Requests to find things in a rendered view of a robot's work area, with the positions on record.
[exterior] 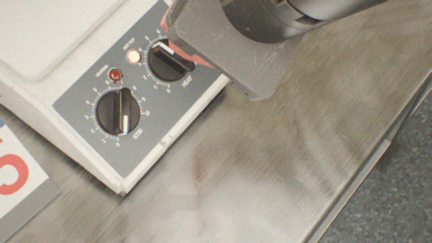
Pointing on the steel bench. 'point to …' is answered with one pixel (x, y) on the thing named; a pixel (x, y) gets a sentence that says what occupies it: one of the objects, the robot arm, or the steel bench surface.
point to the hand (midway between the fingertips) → (196, 27)
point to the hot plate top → (46, 32)
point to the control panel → (85, 126)
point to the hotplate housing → (39, 94)
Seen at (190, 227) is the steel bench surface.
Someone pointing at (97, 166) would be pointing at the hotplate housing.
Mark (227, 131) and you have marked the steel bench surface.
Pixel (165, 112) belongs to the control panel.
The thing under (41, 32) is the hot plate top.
